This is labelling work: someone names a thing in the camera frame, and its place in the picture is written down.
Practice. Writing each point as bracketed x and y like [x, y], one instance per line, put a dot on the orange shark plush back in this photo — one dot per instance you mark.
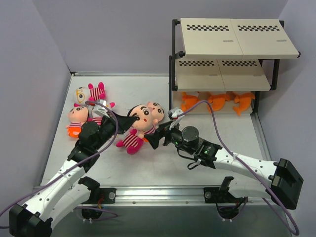
[189, 99]

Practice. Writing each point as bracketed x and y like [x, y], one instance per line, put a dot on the peach boy plush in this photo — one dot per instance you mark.
[156, 110]
[77, 117]
[145, 120]

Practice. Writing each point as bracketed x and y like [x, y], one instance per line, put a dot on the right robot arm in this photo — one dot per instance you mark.
[281, 180]

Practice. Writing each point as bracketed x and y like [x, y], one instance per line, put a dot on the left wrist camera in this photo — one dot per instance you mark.
[100, 111]

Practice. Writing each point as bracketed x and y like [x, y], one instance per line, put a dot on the white pink glasses plush front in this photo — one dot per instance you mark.
[131, 142]

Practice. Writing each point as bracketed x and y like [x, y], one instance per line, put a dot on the cream black three-tier shelf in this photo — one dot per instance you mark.
[225, 56]

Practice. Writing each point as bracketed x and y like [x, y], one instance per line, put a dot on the white pink glasses plush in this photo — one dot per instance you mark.
[98, 120]
[131, 142]

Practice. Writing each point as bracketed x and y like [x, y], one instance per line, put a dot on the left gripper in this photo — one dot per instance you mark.
[113, 121]

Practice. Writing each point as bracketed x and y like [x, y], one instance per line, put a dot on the white pink striped plush back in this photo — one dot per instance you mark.
[90, 93]

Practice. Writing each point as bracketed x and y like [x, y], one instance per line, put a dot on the white pink glasses plush middle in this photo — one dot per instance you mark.
[98, 120]

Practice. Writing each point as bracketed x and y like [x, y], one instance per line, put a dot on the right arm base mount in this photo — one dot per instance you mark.
[212, 195]

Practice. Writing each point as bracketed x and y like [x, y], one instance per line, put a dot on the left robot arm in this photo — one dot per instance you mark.
[70, 186]

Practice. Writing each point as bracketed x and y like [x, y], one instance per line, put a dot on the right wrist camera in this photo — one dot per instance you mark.
[175, 115]

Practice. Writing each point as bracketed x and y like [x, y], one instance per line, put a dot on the orange shark plush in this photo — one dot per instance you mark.
[189, 99]
[218, 100]
[244, 101]

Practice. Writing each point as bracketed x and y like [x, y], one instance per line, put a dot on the aluminium front rail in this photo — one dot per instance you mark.
[158, 196]

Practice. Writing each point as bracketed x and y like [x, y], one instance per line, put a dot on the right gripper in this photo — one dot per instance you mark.
[164, 138]

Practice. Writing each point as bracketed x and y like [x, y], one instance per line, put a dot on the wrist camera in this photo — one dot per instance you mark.
[175, 115]
[100, 111]

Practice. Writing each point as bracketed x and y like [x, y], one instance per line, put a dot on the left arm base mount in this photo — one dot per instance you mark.
[107, 196]

